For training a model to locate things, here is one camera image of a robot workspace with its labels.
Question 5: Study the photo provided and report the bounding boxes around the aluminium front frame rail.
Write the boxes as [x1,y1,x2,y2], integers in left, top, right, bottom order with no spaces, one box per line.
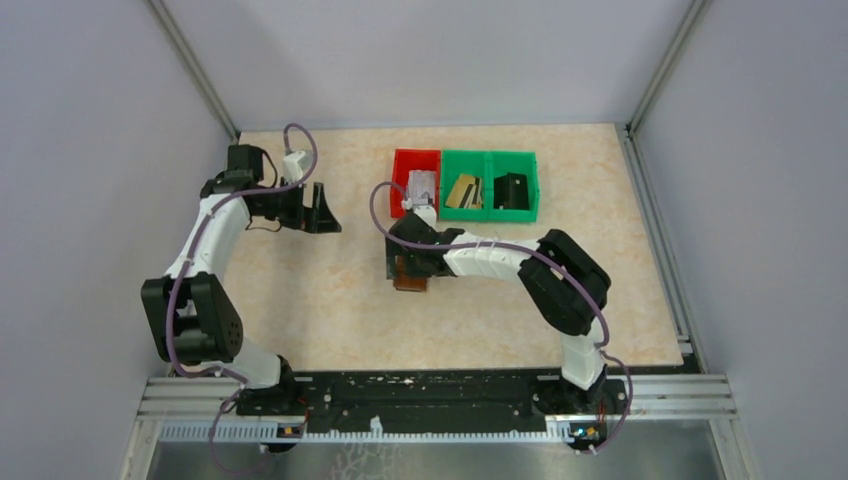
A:
[137,371,736,419]

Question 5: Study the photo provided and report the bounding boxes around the right green plastic bin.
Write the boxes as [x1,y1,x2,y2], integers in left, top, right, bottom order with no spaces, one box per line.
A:
[488,151,541,224]

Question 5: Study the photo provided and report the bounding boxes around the black card holder in bin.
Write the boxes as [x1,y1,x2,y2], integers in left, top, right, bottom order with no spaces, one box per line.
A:
[493,173,530,210]

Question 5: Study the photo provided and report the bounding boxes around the white slotted cable duct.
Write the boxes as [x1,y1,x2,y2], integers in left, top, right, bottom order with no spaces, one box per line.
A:
[159,420,575,444]

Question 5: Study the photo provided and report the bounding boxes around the green plastic bin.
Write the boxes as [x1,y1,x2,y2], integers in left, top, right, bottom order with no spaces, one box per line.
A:
[439,150,491,223]
[488,151,541,224]

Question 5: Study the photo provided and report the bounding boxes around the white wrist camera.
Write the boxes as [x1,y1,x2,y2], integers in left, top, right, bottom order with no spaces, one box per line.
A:
[401,199,438,228]
[282,150,314,183]

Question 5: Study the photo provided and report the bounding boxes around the red plastic bin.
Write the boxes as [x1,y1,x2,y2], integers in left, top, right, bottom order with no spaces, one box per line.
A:
[389,149,442,219]

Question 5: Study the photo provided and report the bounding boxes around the brown leather card holder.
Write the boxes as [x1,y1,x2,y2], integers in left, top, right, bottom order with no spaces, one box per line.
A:
[392,274,428,293]

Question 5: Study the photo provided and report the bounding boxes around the white cards in red bin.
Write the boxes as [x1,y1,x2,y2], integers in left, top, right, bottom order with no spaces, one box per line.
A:
[405,170,437,206]

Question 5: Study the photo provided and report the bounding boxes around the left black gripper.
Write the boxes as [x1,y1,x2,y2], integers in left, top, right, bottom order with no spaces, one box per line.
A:
[255,176,342,233]

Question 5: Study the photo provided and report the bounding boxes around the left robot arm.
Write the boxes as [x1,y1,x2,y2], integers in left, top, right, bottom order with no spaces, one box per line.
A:
[140,144,342,414]

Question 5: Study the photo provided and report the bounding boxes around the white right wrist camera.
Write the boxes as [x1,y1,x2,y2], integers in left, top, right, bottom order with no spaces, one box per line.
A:
[401,199,438,228]

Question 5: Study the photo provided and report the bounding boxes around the gold card in green bin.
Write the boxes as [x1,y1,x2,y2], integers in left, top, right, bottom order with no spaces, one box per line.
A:
[445,173,483,210]

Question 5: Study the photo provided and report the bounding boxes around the left aluminium corner post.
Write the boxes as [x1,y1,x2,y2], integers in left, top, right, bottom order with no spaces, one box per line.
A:
[143,0,240,144]

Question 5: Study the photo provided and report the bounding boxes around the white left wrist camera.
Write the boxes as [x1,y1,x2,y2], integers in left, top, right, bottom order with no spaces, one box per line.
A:
[282,150,314,183]

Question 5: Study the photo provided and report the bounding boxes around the aluminium corner post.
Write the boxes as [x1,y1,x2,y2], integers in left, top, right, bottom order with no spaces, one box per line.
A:
[627,0,713,138]
[143,0,240,144]

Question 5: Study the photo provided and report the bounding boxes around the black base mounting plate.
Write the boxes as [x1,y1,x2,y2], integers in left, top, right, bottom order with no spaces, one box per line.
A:
[235,368,627,434]

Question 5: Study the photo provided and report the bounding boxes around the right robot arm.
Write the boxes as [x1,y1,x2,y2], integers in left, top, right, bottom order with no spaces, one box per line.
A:
[384,212,611,412]

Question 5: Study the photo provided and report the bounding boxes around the right aluminium corner post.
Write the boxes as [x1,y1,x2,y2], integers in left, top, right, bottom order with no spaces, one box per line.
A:
[627,0,713,138]

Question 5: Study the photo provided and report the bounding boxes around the middle green plastic bin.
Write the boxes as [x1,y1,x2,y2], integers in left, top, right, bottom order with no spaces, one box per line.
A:
[439,150,491,223]

